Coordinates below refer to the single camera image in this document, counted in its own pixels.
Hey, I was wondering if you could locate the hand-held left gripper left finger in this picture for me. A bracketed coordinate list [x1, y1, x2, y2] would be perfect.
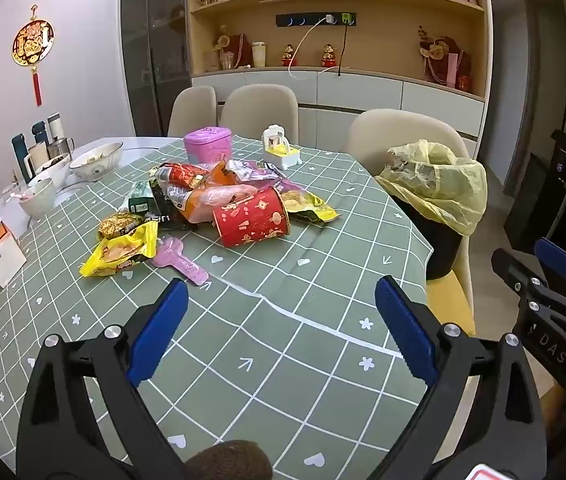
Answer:
[15, 277, 190, 480]

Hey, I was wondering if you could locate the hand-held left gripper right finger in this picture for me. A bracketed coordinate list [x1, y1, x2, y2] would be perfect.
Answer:
[374, 276, 549, 480]

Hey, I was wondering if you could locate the pink plastic wrapper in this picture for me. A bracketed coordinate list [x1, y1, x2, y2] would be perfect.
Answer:
[150, 237, 210, 286]

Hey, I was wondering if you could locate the yellow snack packet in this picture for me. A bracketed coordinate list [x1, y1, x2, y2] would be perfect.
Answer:
[79, 221, 159, 278]

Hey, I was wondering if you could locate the black snack packet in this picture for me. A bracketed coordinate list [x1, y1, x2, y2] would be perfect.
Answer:
[147, 210, 199, 231]

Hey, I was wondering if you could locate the gold snack packet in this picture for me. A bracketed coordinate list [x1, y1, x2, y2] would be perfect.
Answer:
[98, 211, 146, 241]

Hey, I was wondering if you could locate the trash bin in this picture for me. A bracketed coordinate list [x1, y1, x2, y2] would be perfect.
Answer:
[375, 140, 488, 236]

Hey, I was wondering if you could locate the green white carton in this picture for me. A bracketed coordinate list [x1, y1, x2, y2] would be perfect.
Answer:
[128, 182, 164, 216]

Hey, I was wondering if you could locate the red paper tub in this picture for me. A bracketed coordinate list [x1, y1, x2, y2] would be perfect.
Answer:
[212, 187, 291, 248]

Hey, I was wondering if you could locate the red snack packet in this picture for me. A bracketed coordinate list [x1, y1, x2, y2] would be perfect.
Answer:
[155, 162, 209, 191]

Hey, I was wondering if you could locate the biscuit packet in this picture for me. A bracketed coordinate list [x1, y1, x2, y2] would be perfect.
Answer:
[280, 185, 341, 223]

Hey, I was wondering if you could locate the orange snack packet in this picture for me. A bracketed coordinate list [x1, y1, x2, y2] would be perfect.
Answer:
[198, 160, 241, 191]

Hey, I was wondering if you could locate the silver purple wrapper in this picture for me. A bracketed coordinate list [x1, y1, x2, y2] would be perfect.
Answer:
[225, 159, 286, 183]

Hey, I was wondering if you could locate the yellow seat cushion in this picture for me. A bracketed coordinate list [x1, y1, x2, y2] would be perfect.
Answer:
[426, 277, 476, 336]

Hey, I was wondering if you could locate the black water dispenser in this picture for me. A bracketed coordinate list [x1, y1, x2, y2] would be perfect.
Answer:
[506, 130, 566, 256]

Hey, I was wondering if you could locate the green checked tablecloth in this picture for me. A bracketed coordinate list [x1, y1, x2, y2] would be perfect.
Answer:
[0, 137, 469, 480]

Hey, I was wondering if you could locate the orange white tissue box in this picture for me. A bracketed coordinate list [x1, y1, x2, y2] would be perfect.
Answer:
[0, 212, 28, 288]

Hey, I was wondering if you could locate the small white bowl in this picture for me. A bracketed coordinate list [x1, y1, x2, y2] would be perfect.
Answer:
[18, 177, 58, 218]

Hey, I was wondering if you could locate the large patterned bowl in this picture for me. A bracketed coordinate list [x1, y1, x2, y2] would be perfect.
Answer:
[69, 141, 124, 182]

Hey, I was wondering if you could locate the medium white bowl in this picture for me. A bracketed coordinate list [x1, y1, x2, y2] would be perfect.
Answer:
[28, 154, 71, 188]

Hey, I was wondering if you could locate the wide beige chair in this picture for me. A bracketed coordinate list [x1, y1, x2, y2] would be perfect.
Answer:
[345, 109, 479, 336]

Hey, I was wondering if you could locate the steel cup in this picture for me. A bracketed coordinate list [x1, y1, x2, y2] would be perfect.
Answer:
[48, 137, 74, 161]

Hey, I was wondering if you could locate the clear drinking glass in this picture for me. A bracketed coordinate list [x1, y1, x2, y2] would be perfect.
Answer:
[0, 170, 28, 197]

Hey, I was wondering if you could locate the pink paper bag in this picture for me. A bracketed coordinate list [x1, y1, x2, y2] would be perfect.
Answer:
[446, 51, 464, 86]

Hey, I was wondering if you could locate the white mug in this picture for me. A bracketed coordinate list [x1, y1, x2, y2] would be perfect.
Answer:
[23, 142, 46, 181]

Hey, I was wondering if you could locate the white yellow toothpick dispenser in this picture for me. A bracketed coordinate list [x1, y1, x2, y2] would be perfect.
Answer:
[262, 124, 303, 171]

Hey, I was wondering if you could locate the large red flower gift bag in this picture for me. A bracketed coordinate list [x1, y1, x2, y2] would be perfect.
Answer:
[418, 25, 474, 88]

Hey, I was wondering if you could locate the wooden shelf cabinet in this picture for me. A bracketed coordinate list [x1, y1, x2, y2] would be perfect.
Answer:
[185, 0, 494, 141]

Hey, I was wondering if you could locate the dark glass cabinet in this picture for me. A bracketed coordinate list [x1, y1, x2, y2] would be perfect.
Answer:
[120, 0, 194, 138]

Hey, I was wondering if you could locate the small red flower gift bag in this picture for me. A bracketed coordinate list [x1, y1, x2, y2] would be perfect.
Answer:
[213, 25, 249, 71]

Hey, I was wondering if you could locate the red gold knot ornament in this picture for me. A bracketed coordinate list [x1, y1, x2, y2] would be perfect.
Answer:
[11, 4, 56, 107]

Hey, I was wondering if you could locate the black power strip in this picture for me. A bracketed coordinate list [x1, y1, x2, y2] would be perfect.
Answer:
[276, 11, 357, 27]

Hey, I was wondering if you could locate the black cable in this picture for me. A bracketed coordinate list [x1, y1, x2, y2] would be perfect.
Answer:
[337, 24, 350, 78]

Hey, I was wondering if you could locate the white cable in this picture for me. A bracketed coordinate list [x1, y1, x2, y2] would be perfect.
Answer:
[288, 22, 344, 81]

